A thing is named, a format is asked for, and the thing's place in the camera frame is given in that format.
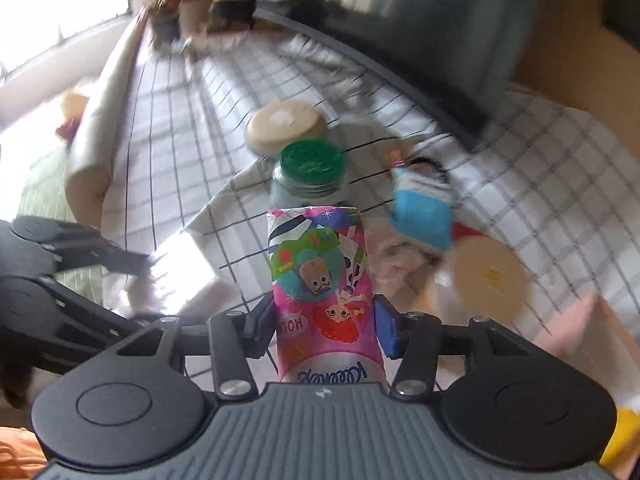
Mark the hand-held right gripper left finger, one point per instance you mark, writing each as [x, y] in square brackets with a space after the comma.
[261, 327]

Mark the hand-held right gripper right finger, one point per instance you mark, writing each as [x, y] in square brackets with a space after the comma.
[386, 327]

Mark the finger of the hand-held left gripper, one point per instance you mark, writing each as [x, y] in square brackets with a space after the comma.
[65, 320]
[85, 250]

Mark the pink soft cloth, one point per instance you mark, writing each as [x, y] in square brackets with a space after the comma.
[400, 262]

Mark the pink printed tissue pack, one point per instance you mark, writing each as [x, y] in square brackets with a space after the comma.
[320, 280]

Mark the beige lid plastic jar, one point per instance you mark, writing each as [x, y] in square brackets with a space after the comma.
[490, 275]

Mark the blue face mask pack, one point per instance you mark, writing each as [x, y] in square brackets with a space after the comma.
[420, 210]

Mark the pink cardboard box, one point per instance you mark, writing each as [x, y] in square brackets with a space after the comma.
[580, 332]

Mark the beige lidded bowl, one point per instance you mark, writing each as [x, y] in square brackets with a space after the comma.
[285, 125]

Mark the yellow cloth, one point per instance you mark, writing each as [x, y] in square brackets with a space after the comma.
[622, 437]

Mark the green checked mat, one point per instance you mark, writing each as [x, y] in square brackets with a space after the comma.
[45, 190]

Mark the small stuffed toy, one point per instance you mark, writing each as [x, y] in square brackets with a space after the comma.
[74, 110]

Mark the orange cloth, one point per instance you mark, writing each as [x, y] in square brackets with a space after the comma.
[17, 455]

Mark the green lid glass jar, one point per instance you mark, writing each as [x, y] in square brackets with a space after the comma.
[310, 165]

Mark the white checkered tablecloth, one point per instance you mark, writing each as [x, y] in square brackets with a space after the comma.
[200, 125]

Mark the window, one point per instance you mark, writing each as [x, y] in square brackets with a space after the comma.
[50, 0]

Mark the flower vase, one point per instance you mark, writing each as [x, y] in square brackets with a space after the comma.
[165, 5]

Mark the dark computer monitor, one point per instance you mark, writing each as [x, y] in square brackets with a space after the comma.
[400, 20]

